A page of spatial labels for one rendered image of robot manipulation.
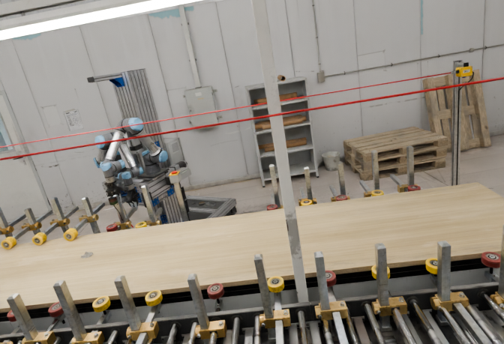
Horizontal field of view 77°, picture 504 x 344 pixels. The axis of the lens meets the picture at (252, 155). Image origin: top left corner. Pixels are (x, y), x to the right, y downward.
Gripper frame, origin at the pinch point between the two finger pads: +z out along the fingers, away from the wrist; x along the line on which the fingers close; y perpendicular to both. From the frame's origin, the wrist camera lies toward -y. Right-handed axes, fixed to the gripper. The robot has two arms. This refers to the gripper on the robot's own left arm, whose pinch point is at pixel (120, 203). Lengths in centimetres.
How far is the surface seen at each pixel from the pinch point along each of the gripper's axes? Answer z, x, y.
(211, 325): 15, 119, -94
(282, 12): -153, -276, -168
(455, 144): -17, 12, -259
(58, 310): 9, 108, -14
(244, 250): 8, 75, -108
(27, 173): 25, -233, 275
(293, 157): 73, -274, -158
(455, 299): 12, 121, -201
